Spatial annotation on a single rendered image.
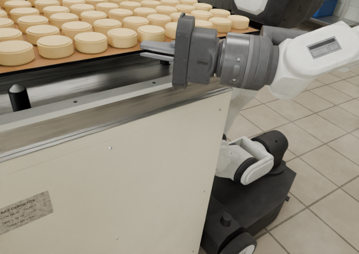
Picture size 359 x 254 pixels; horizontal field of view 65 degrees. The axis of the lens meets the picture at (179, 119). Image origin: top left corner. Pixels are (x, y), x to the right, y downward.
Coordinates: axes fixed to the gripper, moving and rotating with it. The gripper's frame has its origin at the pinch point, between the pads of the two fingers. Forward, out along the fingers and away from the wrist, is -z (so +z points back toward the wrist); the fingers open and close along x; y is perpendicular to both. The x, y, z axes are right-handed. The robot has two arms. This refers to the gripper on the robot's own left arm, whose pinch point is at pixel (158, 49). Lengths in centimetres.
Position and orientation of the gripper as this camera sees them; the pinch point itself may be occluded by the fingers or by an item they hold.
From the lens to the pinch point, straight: 49.7
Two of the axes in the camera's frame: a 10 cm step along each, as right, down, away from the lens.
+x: 0.9, -8.3, -5.5
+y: -1.5, 5.3, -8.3
